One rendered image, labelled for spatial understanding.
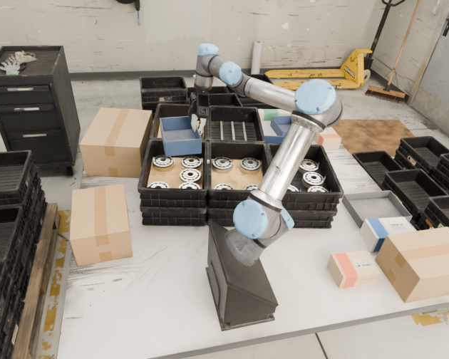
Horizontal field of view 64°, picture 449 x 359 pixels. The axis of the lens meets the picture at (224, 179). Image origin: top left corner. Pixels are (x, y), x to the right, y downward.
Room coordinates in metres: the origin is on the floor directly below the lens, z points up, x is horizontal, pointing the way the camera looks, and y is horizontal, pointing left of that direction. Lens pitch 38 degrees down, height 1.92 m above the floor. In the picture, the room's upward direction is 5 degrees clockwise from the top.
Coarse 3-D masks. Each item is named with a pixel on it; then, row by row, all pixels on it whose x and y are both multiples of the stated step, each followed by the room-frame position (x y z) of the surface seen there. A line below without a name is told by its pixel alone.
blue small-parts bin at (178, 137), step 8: (160, 120) 1.37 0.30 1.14; (168, 120) 1.40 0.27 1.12; (176, 120) 1.41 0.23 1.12; (184, 120) 1.42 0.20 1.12; (160, 128) 1.37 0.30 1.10; (168, 128) 1.40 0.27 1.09; (176, 128) 1.41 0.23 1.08; (184, 128) 1.42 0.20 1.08; (168, 136) 1.35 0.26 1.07; (176, 136) 1.35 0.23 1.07; (184, 136) 1.36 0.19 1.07; (192, 136) 1.36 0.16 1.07; (200, 136) 1.26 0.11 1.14; (168, 144) 1.20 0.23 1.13; (176, 144) 1.21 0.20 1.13; (184, 144) 1.22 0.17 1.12; (192, 144) 1.23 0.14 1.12; (200, 144) 1.24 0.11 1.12; (168, 152) 1.20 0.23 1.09; (176, 152) 1.21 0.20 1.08; (184, 152) 1.22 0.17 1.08; (192, 152) 1.23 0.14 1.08; (200, 152) 1.24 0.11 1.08
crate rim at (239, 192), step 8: (208, 144) 1.53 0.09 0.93; (232, 144) 1.56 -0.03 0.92; (240, 144) 1.57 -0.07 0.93; (248, 144) 1.57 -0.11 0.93; (256, 144) 1.57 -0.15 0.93; (264, 144) 1.58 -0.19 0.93; (208, 152) 1.46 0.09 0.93; (208, 168) 1.33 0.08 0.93; (208, 176) 1.27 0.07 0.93; (208, 184) 1.21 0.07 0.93; (208, 192) 1.18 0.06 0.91; (216, 192) 1.17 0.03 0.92; (224, 192) 1.17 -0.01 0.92; (232, 192) 1.18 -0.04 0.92; (240, 192) 1.18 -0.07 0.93; (248, 192) 1.18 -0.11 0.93
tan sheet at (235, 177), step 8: (232, 160) 1.55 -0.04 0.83; (240, 160) 1.56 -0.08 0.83; (232, 168) 1.48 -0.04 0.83; (216, 176) 1.41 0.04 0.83; (224, 176) 1.41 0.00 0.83; (232, 176) 1.42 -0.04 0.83; (240, 176) 1.42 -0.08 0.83; (248, 176) 1.43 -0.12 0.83; (256, 176) 1.43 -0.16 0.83; (216, 184) 1.34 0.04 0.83; (232, 184) 1.35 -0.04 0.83; (240, 184) 1.35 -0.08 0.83; (248, 184) 1.36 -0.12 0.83
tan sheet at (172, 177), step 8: (176, 160) 1.51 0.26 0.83; (152, 168) 1.43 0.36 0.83; (176, 168) 1.44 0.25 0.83; (152, 176) 1.36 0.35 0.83; (160, 176) 1.37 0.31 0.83; (168, 176) 1.37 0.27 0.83; (176, 176) 1.38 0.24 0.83; (168, 184) 1.31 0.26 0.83; (176, 184) 1.31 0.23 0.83; (200, 184) 1.33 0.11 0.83
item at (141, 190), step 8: (144, 160) 1.35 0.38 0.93; (144, 168) 1.29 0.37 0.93; (144, 192) 1.15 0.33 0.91; (152, 192) 1.15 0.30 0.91; (160, 192) 1.15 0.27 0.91; (168, 192) 1.15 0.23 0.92; (176, 192) 1.16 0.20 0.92; (184, 192) 1.16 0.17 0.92; (192, 192) 1.16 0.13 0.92; (200, 192) 1.17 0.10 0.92
